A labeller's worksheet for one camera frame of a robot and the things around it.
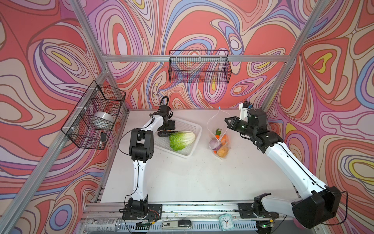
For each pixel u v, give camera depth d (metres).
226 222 0.69
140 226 0.72
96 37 0.81
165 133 0.99
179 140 0.92
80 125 0.70
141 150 0.60
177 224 0.66
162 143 1.00
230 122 0.72
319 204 0.38
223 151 0.90
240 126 0.66
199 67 0.96
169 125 0.95
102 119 0.69
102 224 0.66
